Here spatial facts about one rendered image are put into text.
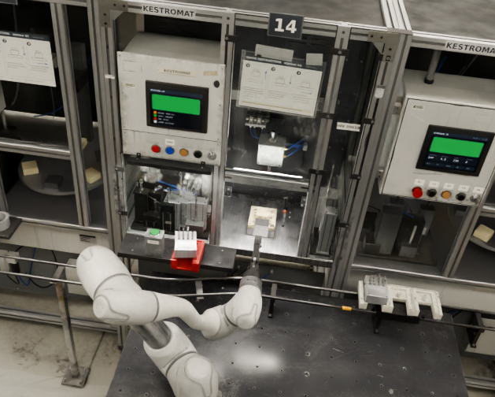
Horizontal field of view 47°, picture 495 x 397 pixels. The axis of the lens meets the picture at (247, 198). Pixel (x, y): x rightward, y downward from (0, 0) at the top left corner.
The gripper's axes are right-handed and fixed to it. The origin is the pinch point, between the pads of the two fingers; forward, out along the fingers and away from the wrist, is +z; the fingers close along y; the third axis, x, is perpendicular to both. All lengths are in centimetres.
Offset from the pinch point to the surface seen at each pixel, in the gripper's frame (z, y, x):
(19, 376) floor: -6, -112, 120
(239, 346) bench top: -17.0, -44.4, 2.1
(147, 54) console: 24, 69, 51
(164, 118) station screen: 18, 46, 43
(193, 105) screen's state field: 18, 53, 32
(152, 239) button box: 8.0, -10.7, 47.4
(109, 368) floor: 8, -112, 74
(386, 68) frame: 21, 77, -39
